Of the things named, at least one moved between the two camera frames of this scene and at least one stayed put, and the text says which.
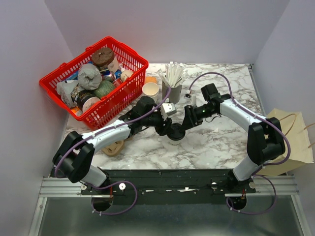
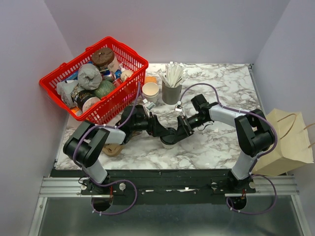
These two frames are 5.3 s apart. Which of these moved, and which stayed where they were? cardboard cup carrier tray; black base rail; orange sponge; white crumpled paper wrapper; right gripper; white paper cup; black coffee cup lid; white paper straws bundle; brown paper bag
Moved: white paper cup; black coffee cup lid; right gripper
Stayed: white paper straws bundle; orange sponge; black base rail; brown paper bag; white crumpled paper wrapper; cardboard cup carrier tray
